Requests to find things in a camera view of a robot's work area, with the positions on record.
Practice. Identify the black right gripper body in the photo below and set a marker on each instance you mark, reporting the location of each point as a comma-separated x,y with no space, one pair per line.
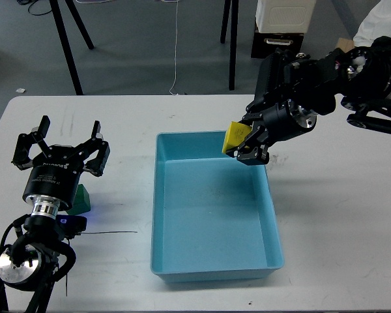
283,122

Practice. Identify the white appliance box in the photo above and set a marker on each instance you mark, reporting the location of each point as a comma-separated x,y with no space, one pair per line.
284,16

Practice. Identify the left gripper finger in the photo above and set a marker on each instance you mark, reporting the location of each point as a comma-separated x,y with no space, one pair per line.
25,142
90,156

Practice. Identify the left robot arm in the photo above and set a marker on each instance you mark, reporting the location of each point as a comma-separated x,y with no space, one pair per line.
34,250

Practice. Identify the seated person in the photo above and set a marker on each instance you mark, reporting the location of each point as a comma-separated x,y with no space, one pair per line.
376,24

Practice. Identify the light blue plastic bin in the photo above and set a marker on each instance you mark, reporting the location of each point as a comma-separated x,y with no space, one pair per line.
213,217

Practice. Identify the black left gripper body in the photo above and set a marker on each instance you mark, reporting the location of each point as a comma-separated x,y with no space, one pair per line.
55,174

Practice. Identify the black tripod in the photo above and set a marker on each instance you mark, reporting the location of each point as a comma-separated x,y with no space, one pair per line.
63,37
230,16

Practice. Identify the dark brown crate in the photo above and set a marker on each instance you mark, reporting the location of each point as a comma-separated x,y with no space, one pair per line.
266,43

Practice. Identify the yellow block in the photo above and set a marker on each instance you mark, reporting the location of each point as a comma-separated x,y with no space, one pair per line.
234,136

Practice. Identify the black tripod left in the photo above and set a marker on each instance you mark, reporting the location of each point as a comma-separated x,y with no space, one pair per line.
63,37

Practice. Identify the cardboard box with handles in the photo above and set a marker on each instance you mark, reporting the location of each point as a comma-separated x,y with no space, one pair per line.
345,45

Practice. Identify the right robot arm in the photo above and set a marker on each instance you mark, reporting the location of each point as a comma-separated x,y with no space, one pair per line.
292,90

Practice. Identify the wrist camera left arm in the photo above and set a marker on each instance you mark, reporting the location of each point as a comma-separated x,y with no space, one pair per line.
72,225

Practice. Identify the black tripod right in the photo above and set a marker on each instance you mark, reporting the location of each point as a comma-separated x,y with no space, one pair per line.
230,16

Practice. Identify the green block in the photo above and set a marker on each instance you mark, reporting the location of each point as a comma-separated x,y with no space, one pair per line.
81,202

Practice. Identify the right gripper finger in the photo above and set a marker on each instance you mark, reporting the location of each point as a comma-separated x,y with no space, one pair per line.
261,112
254,149

